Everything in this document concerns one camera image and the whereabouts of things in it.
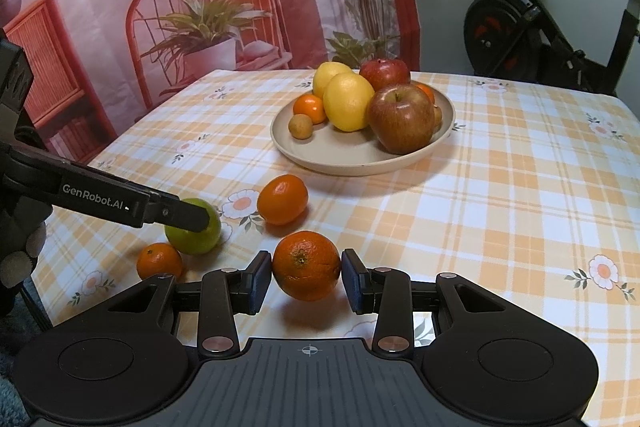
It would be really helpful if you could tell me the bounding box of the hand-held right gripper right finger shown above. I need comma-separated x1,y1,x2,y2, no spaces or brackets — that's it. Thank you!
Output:
341,249,503,354

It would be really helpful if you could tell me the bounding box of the large round orange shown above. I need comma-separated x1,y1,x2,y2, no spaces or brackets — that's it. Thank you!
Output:
271,230,342,303

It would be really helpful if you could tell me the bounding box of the person's left hand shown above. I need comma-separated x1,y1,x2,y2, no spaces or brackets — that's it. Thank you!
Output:
0,202,48,318

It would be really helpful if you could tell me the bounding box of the checked floral tablecloth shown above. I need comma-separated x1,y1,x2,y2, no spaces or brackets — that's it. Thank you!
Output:
37,69,640,423

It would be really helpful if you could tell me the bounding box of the green apple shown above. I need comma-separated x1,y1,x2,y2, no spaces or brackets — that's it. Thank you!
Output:
165,198,222,256

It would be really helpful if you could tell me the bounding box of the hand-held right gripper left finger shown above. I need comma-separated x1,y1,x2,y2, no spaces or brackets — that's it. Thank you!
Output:
107,250,273,354

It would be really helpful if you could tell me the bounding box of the beige round plate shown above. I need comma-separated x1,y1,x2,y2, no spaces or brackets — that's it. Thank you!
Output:
270,82,457,178

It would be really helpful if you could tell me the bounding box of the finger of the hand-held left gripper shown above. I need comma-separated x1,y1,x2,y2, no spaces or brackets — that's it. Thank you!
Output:
142,193,211,234

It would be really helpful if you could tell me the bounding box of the yellow lemon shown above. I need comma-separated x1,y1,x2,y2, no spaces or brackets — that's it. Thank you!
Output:
312,62,356,100
322,73,376,132

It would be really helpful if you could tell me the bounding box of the black exercise bike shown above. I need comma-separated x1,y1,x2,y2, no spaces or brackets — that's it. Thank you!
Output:
462,0,640,96

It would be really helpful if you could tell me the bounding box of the red apple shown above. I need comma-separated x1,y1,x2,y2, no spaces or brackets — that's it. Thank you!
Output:
368,84,437,155
359,58,412,92

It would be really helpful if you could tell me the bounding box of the oval orange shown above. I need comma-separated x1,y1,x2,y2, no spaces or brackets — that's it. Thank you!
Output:
256,174,309,227

